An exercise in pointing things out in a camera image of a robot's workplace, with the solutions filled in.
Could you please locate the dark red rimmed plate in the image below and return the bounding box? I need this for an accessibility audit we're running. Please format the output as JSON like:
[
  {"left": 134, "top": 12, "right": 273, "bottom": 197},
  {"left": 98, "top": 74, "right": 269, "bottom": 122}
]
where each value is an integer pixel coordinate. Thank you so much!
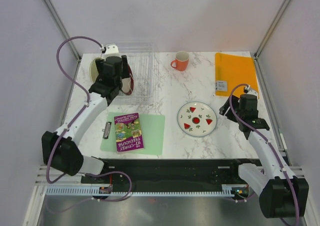
[{"left": 121, "top": 65, "right": 134, "bottom": 95}]

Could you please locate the watermelon pattern plate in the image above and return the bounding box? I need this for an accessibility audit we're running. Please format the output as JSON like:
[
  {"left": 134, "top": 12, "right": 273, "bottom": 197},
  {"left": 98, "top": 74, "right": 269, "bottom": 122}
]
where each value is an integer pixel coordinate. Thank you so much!
[{"left": 177, "top": 101, "right": 217, "bottom": 137}]

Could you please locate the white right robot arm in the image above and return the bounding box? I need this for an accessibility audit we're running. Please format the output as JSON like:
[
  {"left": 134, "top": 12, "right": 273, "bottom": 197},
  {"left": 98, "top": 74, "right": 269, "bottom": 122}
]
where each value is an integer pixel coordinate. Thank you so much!
[{"left": 219, "top": 94, "right": 309, "bottom": 218}]

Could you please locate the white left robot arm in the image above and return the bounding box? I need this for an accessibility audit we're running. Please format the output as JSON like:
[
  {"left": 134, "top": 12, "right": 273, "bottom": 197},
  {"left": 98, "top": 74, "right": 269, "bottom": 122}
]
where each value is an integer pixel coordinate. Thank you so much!
[{"left": 41, "top": 55, "right": 130, "bottom": 183}]

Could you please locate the cream green plate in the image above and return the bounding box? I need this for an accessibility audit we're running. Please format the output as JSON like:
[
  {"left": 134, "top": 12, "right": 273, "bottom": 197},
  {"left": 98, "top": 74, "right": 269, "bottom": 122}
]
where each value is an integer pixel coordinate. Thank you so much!
[{"left": 89, "top": 58, "right": 100, "bottom": 83}]

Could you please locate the orange plastic folder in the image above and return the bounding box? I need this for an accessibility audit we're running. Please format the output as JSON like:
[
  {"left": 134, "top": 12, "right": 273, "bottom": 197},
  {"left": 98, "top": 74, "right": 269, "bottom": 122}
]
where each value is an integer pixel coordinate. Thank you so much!
[{"left": 215, "top": 53, "right": 259, "bottom": 97}]

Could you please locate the purple treehouse book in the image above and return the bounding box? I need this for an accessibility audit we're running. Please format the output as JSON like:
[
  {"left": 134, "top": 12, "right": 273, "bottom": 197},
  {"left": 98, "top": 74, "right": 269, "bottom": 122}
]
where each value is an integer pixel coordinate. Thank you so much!
[{"left": 114, "top": 113, "right": 145, "bottom": 153}]

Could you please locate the orange ceramic mug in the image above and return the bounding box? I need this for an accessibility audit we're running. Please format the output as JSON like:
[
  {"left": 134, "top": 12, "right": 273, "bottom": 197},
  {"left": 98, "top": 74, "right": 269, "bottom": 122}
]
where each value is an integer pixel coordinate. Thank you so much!
[{"left": 170, "top": 51, "right": 190, "bottom": 71}]

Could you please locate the green clipboard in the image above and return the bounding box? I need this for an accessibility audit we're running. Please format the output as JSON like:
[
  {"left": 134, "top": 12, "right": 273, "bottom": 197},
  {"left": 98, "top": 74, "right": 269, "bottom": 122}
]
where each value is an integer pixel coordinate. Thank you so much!
[{"left": 100, "top": 112, "right": 165, "bottom": 155}]

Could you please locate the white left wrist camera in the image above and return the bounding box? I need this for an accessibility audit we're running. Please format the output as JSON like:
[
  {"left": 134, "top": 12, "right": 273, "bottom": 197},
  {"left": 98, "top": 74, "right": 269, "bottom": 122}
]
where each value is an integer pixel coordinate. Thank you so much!
[{"left": 101, "top": 43, "right": 121, "bottom": 58}]

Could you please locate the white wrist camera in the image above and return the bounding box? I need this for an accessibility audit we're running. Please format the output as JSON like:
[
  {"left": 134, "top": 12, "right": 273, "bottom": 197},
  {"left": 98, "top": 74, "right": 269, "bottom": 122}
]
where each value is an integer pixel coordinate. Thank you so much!
[
  {"left": 243, "top": 85, "right": 259, "bottom": 98},
  {"left": 101, "top": 43, "right": 121, "bottom": 58}
]

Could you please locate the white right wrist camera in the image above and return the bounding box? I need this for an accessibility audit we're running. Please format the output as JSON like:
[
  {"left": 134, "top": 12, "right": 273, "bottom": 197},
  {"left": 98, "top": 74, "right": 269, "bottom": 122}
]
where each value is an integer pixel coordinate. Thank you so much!
[{"left": 243, "top": 85, "right": 259, "bottom": 98}]

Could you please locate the clear wire dish rack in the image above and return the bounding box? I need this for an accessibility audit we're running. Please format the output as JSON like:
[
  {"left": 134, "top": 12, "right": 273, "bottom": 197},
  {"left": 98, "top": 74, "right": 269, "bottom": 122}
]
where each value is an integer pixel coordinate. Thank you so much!
[{"left": 106, "top": 41, "right": 156, "bottom": 105}]

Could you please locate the white slotted cable duct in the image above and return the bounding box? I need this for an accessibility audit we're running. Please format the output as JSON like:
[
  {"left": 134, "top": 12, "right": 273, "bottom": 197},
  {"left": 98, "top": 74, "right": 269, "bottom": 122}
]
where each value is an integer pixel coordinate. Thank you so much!
[{"left": 45, "top": 184, "right": 246, "bottom": 197}]

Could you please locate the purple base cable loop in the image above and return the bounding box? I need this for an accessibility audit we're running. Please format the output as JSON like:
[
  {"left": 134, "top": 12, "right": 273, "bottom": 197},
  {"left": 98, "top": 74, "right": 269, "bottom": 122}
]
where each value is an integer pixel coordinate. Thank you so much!
[{"left": 91, "top": 171, "right": 134, "bottom": 202}]

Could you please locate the left aluminium frame post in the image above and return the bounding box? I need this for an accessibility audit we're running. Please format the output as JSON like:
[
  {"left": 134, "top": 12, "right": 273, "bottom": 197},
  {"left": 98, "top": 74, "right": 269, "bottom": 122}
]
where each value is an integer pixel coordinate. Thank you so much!
[{"left": 42, "top": 0, "right": 81, "bottom": 62}]

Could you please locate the aluminium frame post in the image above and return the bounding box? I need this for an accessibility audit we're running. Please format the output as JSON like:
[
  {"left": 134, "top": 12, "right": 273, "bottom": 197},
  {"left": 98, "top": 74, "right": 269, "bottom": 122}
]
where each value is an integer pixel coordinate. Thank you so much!
[
  {"left": 42, "top": 0, "right": 81, "bottom": 62},
  {"left": 253, "top": 0, "right": 292, "bottom": 60}
]

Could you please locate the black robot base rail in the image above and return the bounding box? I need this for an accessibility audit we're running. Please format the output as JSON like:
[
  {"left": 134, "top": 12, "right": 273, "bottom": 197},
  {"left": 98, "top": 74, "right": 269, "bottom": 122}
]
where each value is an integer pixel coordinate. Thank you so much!
[{"left": 81, "top": 159, "right": 261, "bottom": 192}]

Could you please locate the right aluminium frame post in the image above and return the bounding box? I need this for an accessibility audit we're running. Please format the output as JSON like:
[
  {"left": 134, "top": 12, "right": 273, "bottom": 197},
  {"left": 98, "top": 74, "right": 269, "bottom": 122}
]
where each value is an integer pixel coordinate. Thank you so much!
[{"left": 253, "top": 0, "right": 292, "bottom": 60}]

